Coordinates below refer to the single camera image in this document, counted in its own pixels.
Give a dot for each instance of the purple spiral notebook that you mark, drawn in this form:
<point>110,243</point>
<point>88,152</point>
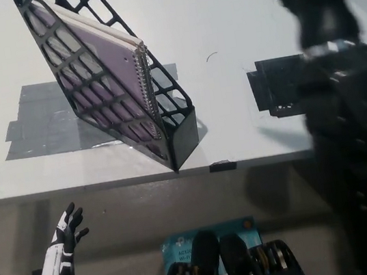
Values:
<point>115,71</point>

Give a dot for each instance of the large grey tape patch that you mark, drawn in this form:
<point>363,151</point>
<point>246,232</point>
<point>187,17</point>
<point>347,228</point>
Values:
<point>43,124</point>

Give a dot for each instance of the black lattice magazine stand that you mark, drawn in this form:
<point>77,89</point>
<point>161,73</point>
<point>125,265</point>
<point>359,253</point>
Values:
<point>183,137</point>

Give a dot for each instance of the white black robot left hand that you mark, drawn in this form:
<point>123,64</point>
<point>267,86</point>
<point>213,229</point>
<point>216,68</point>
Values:
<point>58,270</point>

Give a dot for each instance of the square black tape patch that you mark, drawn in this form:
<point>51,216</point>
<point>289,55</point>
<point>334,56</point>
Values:
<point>276,85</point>

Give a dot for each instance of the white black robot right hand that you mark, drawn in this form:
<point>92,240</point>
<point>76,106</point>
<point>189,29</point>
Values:
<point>319,3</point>

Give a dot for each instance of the small black tape piece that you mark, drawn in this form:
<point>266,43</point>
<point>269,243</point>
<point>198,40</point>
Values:
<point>222,165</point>

